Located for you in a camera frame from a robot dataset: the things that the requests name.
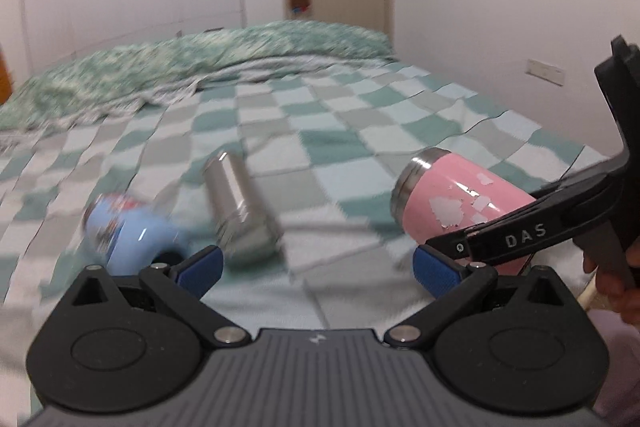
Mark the orange wooden headboard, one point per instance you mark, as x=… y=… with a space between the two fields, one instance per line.
x=6 y=88

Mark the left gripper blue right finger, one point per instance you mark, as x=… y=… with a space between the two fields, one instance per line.
x=438 y=273

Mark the pink steel tumbler cup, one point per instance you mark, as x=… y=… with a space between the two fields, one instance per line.
x=441 y=192

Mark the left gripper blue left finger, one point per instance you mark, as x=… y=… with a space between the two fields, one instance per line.
x=195 y=274

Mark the person's right hand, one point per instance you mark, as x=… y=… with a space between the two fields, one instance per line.
x=625 y=302

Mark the green floral quilt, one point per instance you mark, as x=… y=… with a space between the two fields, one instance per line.
x=121 y=75

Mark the green checkered bed blanket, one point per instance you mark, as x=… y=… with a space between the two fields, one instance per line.
x=325 y=144

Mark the white wall socket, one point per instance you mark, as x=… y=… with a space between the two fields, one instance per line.
x=546 y=72

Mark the stainless steel cylindrical cup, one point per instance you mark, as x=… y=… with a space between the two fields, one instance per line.
x=246 y=229

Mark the light blue cartoon cup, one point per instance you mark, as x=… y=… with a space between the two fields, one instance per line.
x=129 y=235

